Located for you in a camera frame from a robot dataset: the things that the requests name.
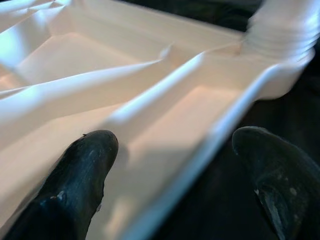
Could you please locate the white plastic table leg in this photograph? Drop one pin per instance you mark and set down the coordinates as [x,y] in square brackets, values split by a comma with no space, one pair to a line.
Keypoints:
[282,25]

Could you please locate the black plastic sheet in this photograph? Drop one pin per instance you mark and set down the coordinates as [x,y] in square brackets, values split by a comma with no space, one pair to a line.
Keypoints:
[220,190]

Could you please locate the white plastic table top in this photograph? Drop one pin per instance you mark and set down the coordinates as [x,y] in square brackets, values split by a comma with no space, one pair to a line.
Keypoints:
[75,55]

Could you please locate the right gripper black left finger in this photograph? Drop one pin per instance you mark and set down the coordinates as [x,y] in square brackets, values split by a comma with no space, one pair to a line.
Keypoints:
[75,180]

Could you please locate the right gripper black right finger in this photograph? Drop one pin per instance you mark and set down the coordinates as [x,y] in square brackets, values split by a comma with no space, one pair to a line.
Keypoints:
[282,180]

